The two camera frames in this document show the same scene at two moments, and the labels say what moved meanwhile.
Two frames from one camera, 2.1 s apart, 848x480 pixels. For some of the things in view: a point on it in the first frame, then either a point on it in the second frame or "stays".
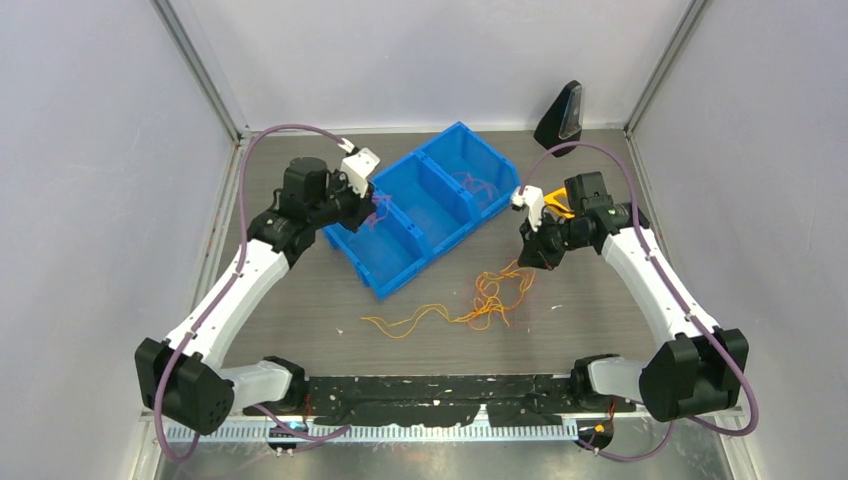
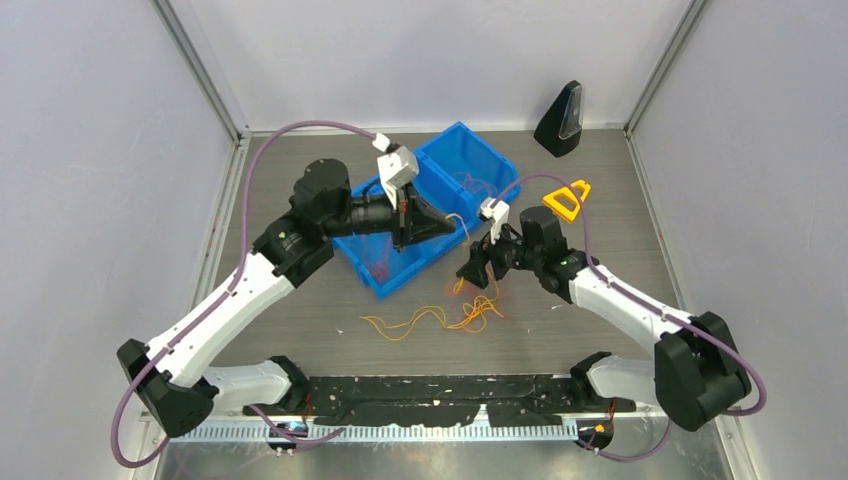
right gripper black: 535,252 → 475,273
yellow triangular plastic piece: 554,204 stays
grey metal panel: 410,400 stays
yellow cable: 495,292 → 431,318
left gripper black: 362,206 → 414,221
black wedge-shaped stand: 561,123 stays
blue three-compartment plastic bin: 439,195 stays
